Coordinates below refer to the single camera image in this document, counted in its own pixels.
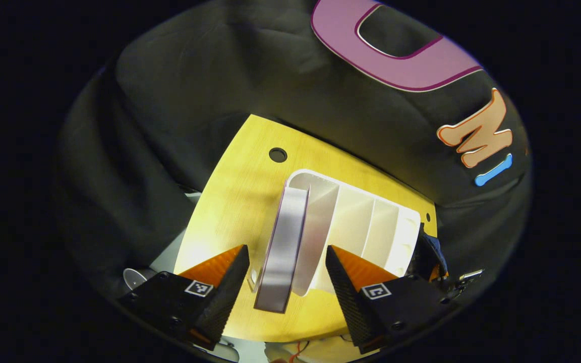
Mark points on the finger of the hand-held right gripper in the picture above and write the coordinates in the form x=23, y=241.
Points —
x=454, y=290

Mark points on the pink book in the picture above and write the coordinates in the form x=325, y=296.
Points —
x=283, y=252

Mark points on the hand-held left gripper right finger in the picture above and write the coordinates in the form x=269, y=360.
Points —
x=351, y=307

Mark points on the white bookshelf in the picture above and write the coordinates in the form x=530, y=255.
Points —
x=351, y=222

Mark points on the black backdrop cloth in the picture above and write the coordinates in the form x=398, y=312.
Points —
x=194, y=101

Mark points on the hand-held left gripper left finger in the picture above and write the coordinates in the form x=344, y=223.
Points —
x=225, y=302

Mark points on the blue schoolbag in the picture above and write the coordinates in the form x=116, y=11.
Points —
x=429, y=252

